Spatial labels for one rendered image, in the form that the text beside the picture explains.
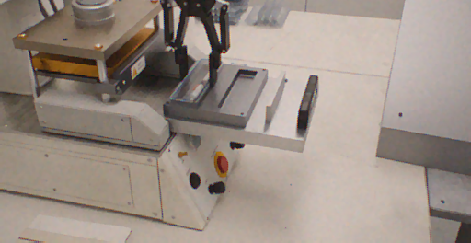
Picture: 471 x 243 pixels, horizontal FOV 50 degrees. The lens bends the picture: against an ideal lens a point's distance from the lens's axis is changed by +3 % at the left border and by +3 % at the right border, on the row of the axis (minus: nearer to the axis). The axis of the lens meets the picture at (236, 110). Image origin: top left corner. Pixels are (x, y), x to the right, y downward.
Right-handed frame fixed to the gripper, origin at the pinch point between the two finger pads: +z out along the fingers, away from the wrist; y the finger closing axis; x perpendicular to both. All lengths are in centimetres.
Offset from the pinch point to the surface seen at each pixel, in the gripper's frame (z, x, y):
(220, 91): 3.4, -2.4, 5.4
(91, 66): -2.7, -10.4, -17.6
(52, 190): 24.4, -17.2, -27.0
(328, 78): 28, 56, 23
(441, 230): 103, 80, 71
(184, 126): 7.1, -11.1, 0.8
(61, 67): -1.6, -10.4, -24.1
